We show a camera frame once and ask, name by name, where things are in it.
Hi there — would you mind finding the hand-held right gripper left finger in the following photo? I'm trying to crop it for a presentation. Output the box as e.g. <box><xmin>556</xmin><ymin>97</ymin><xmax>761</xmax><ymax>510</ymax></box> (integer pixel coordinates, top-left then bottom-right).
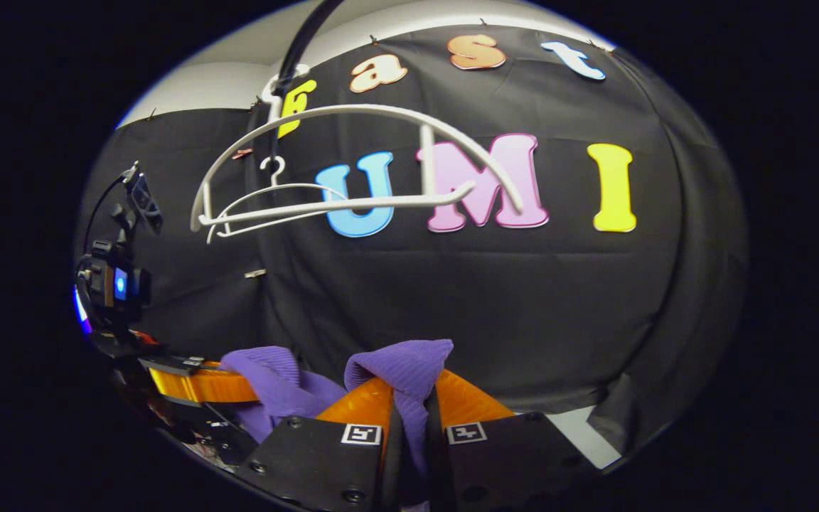
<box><xmin>235</xmin><ymin>376</ymin><xmax>396</xmax><ymax>512</ymax></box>

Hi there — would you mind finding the black backdrop cloth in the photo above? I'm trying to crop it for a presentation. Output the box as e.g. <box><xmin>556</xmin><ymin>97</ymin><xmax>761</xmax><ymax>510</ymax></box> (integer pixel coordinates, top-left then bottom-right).
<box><xmin>75</xmin><ymin>25</ymin><xmax>749</xmax><ymax>456</ymax></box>

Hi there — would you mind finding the white plastic clothes hanger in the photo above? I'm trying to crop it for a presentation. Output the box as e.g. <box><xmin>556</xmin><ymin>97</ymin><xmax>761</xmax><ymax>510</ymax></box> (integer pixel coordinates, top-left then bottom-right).
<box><xmin>207</xmin><ymin>155</ymin><xmax>350</xmax><ymax>243</ymax></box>
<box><xmin>190</xmin><ymin>64</ymin><xmax>525</xmax><ymax>233</ymax></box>

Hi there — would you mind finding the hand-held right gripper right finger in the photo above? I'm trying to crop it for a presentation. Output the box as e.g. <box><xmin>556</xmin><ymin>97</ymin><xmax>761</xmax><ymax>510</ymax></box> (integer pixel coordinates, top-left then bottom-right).
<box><xmin>424</xmin><ymin>368</ymin><xmax>603</xmax><ymax>512</ymax></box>

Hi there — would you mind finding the purple ribbed knit garment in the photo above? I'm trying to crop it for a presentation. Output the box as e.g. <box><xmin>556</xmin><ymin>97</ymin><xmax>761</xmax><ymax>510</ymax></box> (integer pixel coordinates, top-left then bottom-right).
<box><xmin>219</xmin><ymin>338</ymin><xmax>455</xmax><ymax>512</ymax></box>

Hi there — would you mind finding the black clothes rail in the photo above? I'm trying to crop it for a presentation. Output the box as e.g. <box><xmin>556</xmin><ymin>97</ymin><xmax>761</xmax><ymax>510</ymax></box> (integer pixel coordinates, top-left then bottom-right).
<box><xmin>267</xmin><ymin>0</ymin><xmax>345</xmax><ymax>97</ymax></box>

